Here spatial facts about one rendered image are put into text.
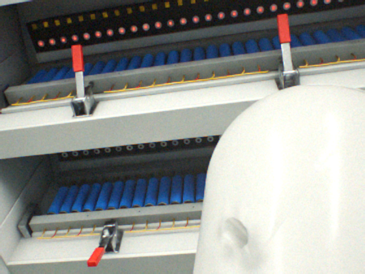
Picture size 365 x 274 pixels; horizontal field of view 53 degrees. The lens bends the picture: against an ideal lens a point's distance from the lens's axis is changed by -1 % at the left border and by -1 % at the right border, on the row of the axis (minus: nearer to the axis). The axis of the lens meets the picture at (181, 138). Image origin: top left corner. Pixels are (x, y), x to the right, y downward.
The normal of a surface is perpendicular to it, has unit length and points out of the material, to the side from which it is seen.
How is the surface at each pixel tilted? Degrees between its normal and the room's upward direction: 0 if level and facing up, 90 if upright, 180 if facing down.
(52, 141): 109
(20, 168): 90
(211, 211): 59
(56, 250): 19
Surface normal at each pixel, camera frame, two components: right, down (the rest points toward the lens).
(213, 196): -0.91, -0.33
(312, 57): -0.05, 0.54
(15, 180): 0.99, -0.11
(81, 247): -0.16, -0.84
